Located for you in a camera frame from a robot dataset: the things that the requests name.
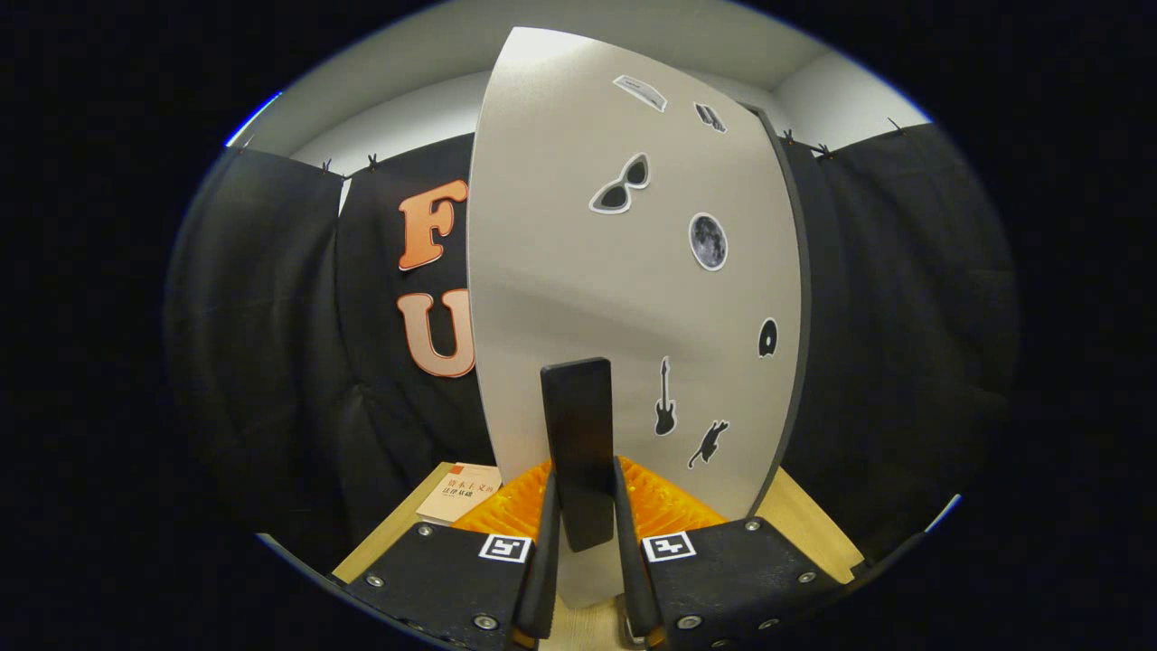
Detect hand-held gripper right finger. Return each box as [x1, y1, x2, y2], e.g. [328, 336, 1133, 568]
[613, 455, 855, 651]

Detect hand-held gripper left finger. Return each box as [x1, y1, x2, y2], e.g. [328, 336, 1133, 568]
[339, 457, 561, 651]

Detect black door handle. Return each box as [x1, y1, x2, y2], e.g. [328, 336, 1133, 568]
[541, 357, 617, 552]

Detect light grey shoe cabinet door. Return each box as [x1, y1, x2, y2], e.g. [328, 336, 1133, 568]
[466, 25, 805, 609]

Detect beige cover book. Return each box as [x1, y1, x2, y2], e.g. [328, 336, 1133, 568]
[416, 463, 503, 525]

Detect black backdrop cloth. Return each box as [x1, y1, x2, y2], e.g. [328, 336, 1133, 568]
[163, 118, 1018, 580]

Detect row of black cloth clips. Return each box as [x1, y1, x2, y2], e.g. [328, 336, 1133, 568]
[237, 118, 905, 173]

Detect ceiling light strip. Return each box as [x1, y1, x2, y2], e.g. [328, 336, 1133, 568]
[224, 90, 283, 148]

